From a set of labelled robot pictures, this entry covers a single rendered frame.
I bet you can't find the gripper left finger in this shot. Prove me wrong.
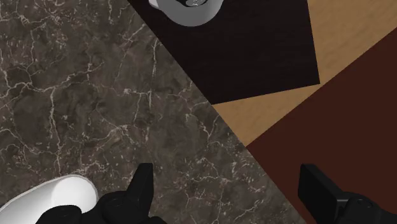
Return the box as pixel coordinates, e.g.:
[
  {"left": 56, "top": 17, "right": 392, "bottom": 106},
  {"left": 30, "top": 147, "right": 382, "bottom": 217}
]
[{"left": 35, "top": 162, "right": 168, "bottom": 224}]

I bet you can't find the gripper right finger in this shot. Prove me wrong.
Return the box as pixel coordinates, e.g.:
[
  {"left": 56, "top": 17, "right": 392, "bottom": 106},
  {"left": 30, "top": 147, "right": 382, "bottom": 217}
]
[{"left": 297, "top": 163, "right": 397, "bottom": 224}]

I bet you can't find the white bowl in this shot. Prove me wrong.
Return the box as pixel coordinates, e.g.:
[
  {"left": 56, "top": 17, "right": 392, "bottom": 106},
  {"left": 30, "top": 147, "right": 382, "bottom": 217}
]
[{"left": 0, "top": 174, "right": 100, "bottom": 224}]

